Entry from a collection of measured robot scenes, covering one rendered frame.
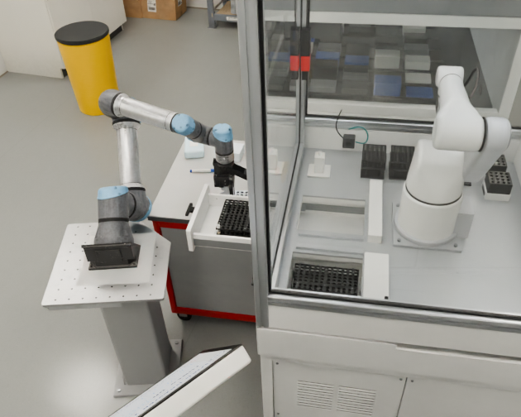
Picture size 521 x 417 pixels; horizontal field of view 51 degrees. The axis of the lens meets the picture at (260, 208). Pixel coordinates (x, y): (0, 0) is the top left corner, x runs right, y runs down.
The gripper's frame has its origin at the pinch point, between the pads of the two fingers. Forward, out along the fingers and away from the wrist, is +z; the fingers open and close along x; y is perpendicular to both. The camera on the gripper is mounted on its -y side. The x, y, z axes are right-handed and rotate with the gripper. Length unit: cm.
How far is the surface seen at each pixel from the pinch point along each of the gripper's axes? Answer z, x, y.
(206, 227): -2.3, 21.6, 9.0
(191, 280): 47, 6, 23
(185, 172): 5.3, -25.2, 25.2
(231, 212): -8.6, 19.2, -1.5
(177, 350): 80, 22, 31
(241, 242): -6.1, 33.9, -6.0
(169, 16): 77, -405, 108
